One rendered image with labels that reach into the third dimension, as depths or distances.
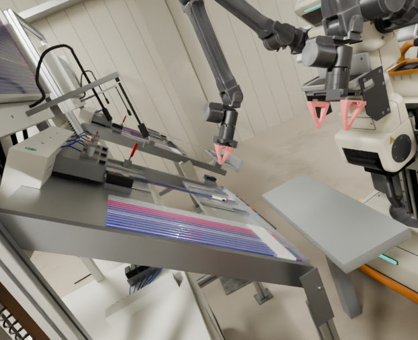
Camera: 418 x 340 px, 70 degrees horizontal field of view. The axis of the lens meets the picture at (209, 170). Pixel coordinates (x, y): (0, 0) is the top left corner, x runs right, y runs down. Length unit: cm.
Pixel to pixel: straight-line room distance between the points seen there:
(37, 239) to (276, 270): 52
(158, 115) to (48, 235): 343
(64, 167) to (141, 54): 315
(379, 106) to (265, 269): 66
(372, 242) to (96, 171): 85
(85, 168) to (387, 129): 100
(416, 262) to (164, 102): 325
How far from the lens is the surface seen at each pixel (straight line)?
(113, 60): 396
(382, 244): 106
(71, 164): 91
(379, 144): 120
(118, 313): 116
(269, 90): 435
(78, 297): 147
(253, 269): 75
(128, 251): 64
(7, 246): 62
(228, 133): 111
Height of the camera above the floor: 130
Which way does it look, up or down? 20 degrees down
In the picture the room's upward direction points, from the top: 24 degrees counter-clockwise
